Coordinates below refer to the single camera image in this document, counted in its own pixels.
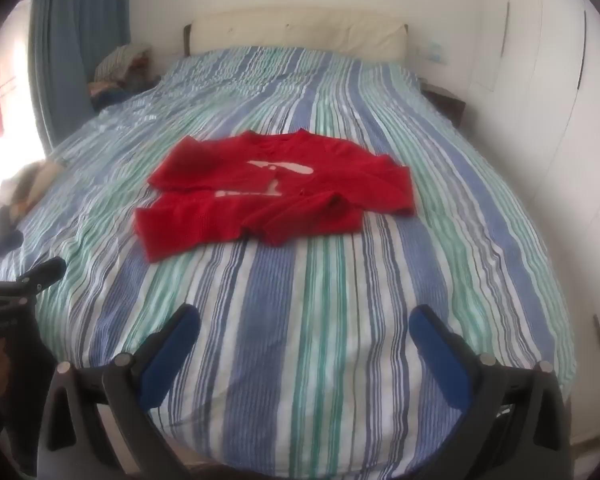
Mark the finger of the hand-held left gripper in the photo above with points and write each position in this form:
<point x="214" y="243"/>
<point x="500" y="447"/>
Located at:
<point x="2" y="245"/>
<point x="42" y="274"/>

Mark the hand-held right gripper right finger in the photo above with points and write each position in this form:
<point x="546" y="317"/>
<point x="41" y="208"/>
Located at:
<point x="440" y="360"/>

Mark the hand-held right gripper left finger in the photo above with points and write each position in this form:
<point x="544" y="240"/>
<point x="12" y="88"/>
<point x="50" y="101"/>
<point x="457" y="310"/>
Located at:
<point x="174" y="357"/>

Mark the red knit sweater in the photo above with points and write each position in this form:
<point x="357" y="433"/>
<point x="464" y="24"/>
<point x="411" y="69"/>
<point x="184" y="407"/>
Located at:
<point x="215" y="180"/>

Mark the pile of mixed clothes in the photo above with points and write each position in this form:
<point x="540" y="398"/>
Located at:
<point x="122" y="67"/>

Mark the striped bed cover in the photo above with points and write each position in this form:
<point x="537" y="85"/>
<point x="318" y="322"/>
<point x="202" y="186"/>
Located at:
<point x="330" y="310"/>

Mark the blue curtain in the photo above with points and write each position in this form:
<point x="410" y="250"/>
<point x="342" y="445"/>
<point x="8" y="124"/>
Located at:
<point x="75" y="25"/>

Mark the white wardrobe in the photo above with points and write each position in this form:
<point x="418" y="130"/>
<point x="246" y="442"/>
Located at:
<point x="555" y="135"/>

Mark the dark wooden nightstand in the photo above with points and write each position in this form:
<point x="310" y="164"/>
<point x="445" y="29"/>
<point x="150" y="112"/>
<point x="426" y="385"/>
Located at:
<point x="445" y="105"/>

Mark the cream padded headboard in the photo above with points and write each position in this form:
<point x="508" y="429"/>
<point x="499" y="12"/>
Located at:
<point x="300" y="30"/>

